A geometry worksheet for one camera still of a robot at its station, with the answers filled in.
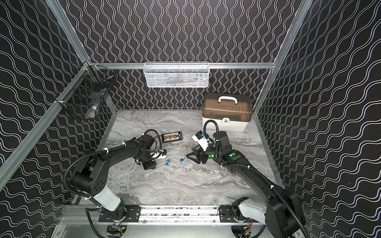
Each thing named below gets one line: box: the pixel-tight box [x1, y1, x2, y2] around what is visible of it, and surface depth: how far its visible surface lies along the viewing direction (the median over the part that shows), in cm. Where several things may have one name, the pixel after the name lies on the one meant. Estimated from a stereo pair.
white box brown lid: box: [201, 92, 254, 132], surface depth 100 cm
